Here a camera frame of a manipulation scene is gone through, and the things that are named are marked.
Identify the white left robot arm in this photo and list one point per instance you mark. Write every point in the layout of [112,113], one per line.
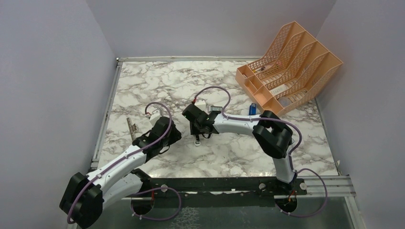
[86,196]

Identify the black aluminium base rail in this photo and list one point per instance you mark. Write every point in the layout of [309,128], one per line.
[218,192]

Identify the staple box tray with staples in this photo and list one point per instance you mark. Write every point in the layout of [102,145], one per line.
[216,109]

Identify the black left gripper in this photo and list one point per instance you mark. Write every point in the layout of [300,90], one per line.
[175,136]

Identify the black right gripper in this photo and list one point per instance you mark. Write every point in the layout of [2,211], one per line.
[193,131]

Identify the metal stapler magazine rail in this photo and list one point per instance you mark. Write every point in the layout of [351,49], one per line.
[132,128]

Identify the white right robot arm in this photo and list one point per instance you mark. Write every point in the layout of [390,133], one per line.
[273,135]

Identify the blue grey glue stick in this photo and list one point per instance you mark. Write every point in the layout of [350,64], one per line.
[285,101]

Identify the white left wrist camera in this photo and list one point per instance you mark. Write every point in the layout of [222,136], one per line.
[154,117]

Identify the peach plastic desk organizer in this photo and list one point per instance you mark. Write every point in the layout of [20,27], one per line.
[296,65]

